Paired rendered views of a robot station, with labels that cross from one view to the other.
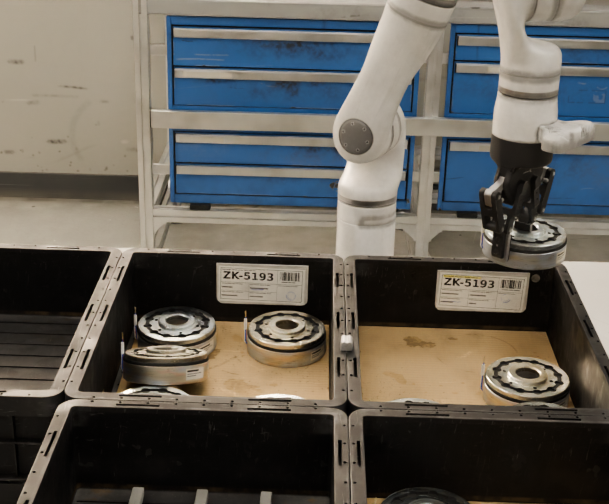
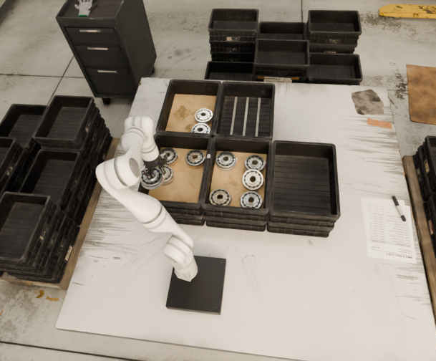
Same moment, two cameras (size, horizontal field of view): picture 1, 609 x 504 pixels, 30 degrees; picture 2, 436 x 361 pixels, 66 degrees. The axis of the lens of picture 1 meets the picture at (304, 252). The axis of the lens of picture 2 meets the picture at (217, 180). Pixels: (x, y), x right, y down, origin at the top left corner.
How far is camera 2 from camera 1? 2.21 m
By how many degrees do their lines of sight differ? 98
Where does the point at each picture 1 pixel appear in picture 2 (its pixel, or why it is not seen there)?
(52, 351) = (285, 201)
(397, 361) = (191, 193)
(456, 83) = not seen: outside the picture
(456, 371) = (177, 188)
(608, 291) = (86, 299)
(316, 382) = (214, 184)
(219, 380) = (238, 185)
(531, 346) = not seen: hidden behind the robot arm
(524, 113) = not seen: hidden behind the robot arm
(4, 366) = (296, 193)
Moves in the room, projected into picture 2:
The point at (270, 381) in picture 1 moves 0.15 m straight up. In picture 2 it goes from (225, 185) to (224, 167)
